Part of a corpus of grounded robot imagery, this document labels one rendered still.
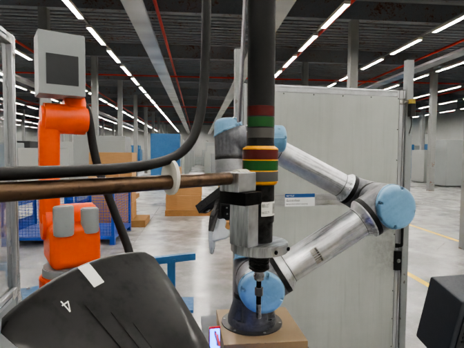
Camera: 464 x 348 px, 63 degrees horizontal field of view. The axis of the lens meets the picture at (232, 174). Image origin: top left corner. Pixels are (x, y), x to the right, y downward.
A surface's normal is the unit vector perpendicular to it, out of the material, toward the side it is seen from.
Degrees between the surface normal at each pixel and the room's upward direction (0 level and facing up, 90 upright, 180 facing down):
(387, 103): 91
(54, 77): 90
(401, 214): 86
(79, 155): 90
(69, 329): 48
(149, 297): 39
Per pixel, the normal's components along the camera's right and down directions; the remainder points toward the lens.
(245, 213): -0.69, 0.04
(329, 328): 0.20, 0.04
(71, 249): 0.55, 0.05
